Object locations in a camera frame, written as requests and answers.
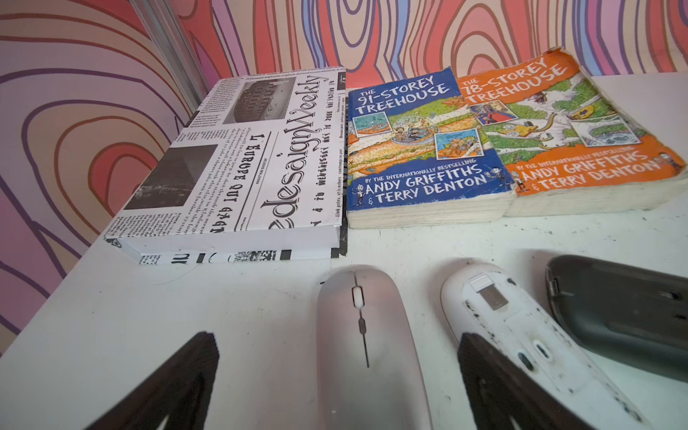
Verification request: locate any orange 13-storey treehouse book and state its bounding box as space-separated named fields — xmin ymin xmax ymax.
xmin=458 ymin=48 xmax=687 ymax=217

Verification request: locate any white upside-down mouse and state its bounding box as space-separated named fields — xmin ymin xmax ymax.
xmin=441 ymin=263 xmax=651 ymax=429

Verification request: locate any dark grey upside-down mouse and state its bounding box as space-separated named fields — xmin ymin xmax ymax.
xmin=546 ymin=255 xmax=687 ymax=382

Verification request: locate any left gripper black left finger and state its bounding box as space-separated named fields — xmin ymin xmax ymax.
xmin=89 ymin=331 xmax=220 ymax=429

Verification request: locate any blue 91-storey treehouse book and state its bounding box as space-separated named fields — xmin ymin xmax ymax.
xmin=347 ymin=68 xmax=516 ymax=229

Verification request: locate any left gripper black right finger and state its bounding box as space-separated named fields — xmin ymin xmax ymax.
xmin=458 ymin=333 xmax=590 ymax=429

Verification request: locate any silver wireless mouse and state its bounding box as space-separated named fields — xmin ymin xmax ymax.
xmin=316 ymin=269 xmax=433 ymax=429

